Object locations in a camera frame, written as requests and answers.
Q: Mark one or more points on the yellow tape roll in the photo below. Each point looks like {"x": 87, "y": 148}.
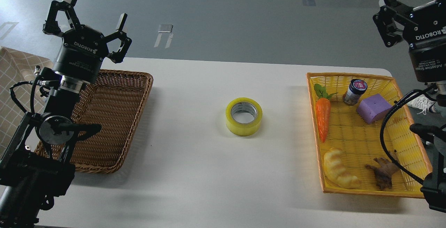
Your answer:
{"x": 243, "y": 105}

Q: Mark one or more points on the orange toy carrot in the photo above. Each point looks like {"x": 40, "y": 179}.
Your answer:
{"x": 322, "y": 109}

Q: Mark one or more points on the white sneaker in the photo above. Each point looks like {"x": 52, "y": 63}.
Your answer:
{"x": 424, "y": 105}

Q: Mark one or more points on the brown wicker basket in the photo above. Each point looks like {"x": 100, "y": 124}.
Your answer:
{"x": 116, "y": 101}

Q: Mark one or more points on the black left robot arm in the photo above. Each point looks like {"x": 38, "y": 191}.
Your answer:
{"x": 35, "y": 167}

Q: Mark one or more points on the yellow wicker basket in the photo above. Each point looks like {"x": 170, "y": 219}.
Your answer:
{"x": 360, "y": 141}

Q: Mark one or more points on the brown toy root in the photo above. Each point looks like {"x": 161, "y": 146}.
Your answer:
{"x": 383, "y": 172}

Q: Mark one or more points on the small dark jar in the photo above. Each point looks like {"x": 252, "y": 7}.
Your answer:
{"x": 356, "y": 88}

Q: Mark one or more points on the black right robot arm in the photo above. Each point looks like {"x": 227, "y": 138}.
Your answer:
{"x": 433, "y": 186}

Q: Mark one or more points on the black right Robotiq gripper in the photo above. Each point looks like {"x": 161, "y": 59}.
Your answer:
{"x": 423, "y": 28}

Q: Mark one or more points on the yellow toy croissant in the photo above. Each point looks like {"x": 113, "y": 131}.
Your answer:
{"x": 336, "y": 172}

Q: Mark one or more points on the purple foam block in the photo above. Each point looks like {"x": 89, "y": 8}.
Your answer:
{"x": 373, "y": 108}

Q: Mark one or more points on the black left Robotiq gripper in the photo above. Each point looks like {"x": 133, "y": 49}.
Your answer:
{"x": 82, "y": 55}

